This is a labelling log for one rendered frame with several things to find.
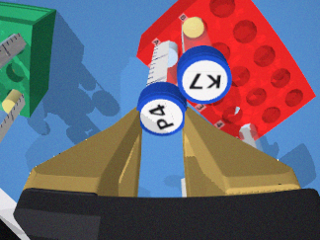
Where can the red tube rack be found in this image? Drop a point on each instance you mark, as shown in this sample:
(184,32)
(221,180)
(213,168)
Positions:
(285,97)

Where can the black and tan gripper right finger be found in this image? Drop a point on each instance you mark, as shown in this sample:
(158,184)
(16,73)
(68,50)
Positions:
(229,165)

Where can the blue bench mat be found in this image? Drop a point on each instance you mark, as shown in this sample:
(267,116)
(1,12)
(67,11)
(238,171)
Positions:
(95,79)

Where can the white tube rack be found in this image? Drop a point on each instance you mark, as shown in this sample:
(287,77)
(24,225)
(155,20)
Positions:
(184,194)

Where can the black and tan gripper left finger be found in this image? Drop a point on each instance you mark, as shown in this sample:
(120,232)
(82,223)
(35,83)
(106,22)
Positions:
(96,165)

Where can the green test tube rack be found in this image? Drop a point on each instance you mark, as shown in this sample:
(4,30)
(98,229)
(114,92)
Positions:
(35,25)

